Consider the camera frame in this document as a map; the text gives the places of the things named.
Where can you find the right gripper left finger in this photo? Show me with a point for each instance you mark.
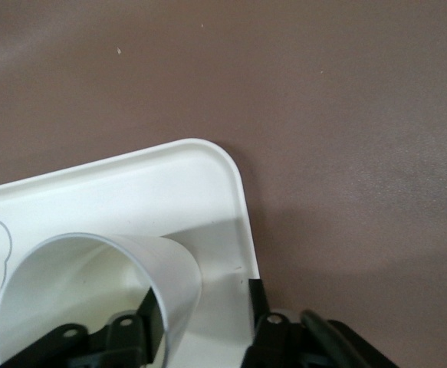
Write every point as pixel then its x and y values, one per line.
pixel 123 345

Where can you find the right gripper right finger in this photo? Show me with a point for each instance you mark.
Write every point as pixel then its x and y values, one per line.
pixel 269 337

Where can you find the white plastic cup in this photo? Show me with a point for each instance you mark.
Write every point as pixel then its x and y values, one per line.
pixel 93 276

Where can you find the white bear print tray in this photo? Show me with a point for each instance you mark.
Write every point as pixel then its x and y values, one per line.
pixel 131 199

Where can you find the brown table mat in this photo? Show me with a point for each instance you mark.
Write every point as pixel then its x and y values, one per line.
pixel 323 115

